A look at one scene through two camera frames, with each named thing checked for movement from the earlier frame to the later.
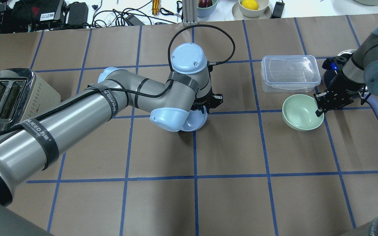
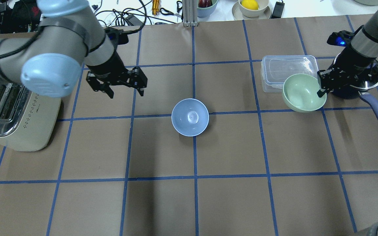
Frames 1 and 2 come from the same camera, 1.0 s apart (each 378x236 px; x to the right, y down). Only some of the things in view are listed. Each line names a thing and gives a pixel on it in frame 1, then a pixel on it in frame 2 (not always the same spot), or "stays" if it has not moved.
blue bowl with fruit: [205, 8] stays
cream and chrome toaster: [13, 96] stays
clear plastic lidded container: [290, 73] stays
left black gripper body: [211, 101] → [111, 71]
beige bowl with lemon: [245, 9] stays
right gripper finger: [319, 112] → [320, 93]
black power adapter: [278, 9] stays
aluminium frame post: [190, 12] stays
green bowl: [299, 112] → [299, 93]
